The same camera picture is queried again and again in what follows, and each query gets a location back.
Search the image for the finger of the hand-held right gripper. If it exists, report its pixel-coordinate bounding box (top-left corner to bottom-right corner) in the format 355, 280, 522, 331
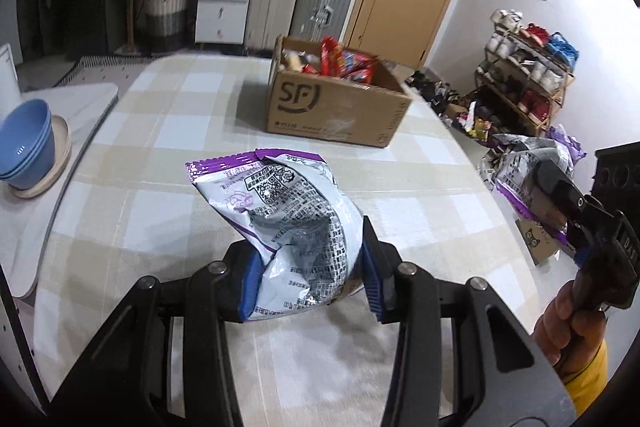
536, 160, 587, 229
564, 219, 596, 269

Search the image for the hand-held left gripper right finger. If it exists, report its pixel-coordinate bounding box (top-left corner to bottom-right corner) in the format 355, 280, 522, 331
361, 216, 581, 427

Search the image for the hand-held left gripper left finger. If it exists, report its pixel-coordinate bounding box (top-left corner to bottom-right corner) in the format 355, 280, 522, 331
47, 242, 266, 427

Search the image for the silver purple snack bag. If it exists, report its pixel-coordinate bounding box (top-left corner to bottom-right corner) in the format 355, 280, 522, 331
185, 148, 366, 322
479, 132, 586, 253

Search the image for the brown cardboard box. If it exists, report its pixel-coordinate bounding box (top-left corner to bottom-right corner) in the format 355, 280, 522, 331
265, 34, 413, 148

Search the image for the red white chip bag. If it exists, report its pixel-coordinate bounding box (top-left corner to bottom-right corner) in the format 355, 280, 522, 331
320, 36, 347, 76
342, 52, 380, 82

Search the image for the clear biscuit packet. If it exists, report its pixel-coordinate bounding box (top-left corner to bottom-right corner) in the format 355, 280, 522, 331
282, 50, 307, 72

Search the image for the person's right forearm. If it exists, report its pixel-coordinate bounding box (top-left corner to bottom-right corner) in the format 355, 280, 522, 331
560, 339, 608, 415

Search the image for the person's right hand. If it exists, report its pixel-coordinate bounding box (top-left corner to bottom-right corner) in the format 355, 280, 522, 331
532, 279, 608, 370

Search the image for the cat print cardboard box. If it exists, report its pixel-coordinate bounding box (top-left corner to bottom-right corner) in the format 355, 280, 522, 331
515, 219, 562, 266

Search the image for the wooden shoe rack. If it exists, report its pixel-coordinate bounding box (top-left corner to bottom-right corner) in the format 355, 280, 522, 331
472, 24, 577, 138

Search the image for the shoe rack with shoes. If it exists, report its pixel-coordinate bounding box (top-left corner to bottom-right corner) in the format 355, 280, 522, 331
475, 8, 581, 128

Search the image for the scattered shoes pile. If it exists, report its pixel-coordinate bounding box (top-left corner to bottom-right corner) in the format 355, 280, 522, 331
404, 69, 469, 128

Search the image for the beige plate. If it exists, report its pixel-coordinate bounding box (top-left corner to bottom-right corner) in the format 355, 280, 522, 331
10, 114, 73, 200

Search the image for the blue bowl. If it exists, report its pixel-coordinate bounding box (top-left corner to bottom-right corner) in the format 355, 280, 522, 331
0, 127, 56, 190
0, 99, 54, 175

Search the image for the white side table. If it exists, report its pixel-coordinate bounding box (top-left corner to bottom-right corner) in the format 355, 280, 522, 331
0, 82, 119, 299

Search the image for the striped floor mat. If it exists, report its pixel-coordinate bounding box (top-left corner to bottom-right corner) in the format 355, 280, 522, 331
55, 54, 201, 88

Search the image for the silver suitcase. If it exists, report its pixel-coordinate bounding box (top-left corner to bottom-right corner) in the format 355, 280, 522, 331
290, 0, 358, 42

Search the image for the striped laundry basket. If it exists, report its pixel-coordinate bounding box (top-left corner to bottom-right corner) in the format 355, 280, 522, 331
144, 0, 189, 53

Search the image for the white cylindrical container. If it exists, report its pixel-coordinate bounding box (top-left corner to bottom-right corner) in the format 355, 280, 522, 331
0, 43, 22, 108

